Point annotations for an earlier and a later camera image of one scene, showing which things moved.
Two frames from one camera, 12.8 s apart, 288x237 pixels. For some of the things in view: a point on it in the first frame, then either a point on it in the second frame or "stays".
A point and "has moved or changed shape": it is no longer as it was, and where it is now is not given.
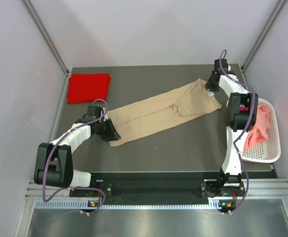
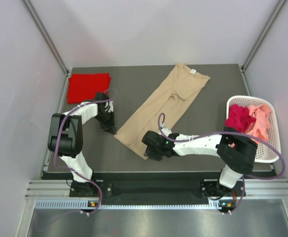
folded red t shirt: (87, 88) stays
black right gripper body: (210, 85) → (155, 153)
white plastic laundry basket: (267, 151) stays
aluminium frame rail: (257, 189) stays
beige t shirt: (140, 120) has moved or changed shape
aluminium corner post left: (46, 34) stays
